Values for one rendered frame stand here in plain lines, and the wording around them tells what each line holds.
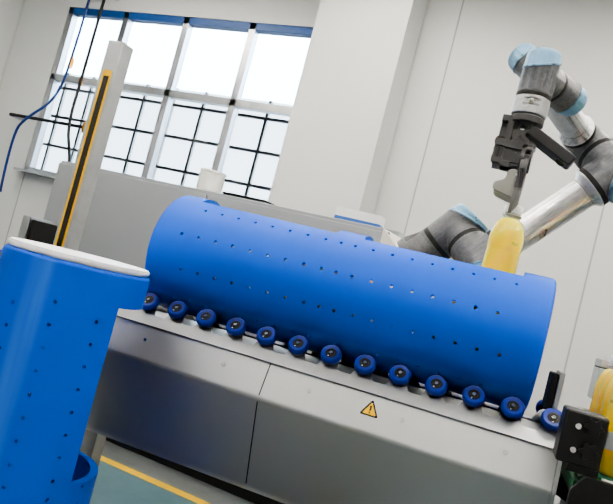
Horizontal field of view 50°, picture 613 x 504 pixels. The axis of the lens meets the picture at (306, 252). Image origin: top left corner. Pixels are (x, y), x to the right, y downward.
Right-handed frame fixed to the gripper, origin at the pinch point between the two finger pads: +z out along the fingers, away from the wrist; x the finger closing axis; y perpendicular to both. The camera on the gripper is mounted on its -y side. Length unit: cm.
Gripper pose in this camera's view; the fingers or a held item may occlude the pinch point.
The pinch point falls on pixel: (513, 209)
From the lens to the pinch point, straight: 149.3
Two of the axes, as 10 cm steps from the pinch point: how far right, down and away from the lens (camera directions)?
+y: -9.2, -2.4, 3.1
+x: -2.9, -1.2, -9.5
